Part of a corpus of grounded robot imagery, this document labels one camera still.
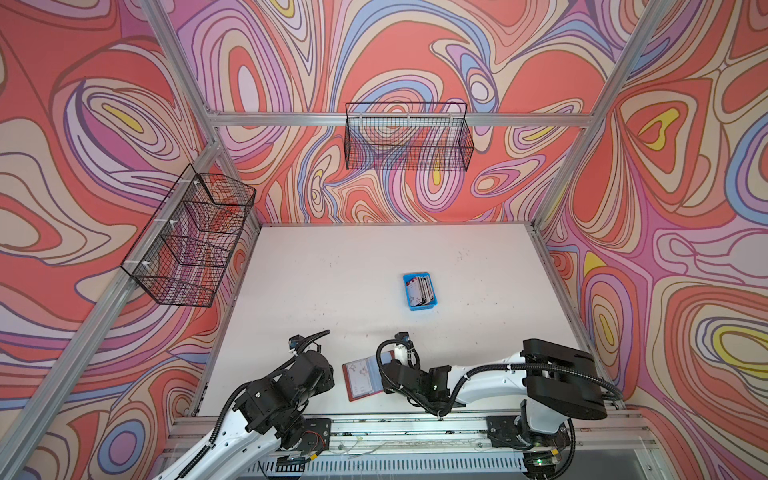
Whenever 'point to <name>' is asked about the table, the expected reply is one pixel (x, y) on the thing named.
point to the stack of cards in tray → (420, 291)
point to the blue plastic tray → (407, 277)
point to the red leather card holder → (363, 378)
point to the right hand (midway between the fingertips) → (388, 376)
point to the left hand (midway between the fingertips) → (335, 371)
